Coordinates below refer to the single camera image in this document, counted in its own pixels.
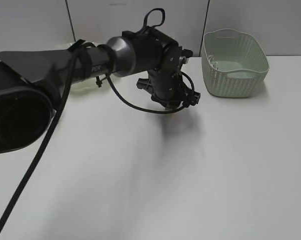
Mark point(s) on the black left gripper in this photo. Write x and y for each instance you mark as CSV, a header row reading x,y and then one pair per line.
x,y
170,90

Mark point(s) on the yellow eraser with barcode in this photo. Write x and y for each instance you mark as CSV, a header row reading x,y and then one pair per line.
x,y
170,110

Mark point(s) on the pale green woven plastic basket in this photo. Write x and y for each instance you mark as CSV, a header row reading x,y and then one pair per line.
x,y
242,63

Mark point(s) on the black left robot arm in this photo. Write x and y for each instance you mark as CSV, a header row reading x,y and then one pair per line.
x,y
32,83

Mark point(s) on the printed waste paper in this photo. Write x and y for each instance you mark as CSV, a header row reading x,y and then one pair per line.
x,y
213,63

